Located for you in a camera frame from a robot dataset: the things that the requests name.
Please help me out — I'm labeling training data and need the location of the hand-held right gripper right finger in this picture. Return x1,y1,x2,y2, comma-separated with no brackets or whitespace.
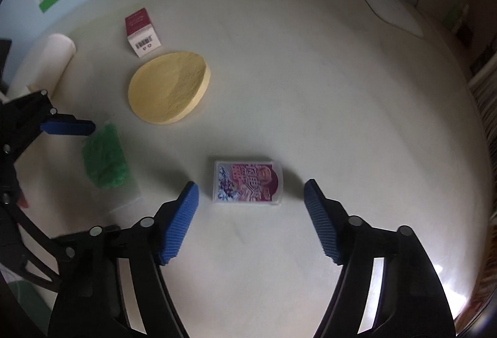
304,179,456,338

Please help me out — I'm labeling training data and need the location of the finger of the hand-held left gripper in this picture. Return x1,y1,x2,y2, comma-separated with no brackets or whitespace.
0,183,78,288
0,90,96,168

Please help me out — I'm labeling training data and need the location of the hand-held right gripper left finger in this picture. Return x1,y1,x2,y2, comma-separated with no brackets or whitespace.
47,181,200,338

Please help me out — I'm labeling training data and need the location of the green item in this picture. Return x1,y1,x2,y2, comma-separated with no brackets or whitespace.
81,123,144,214

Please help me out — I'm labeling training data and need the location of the purple snack packet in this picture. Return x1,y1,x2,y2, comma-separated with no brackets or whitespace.
213,156,283,207

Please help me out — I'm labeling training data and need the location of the white paper cup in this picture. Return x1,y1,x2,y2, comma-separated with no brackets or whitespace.
8,33,76,98

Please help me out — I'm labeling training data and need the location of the yellow round sponge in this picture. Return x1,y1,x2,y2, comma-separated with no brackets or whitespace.
129,50,211,126

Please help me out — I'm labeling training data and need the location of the dark red small box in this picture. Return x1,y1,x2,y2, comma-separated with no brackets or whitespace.
125,8,162,58

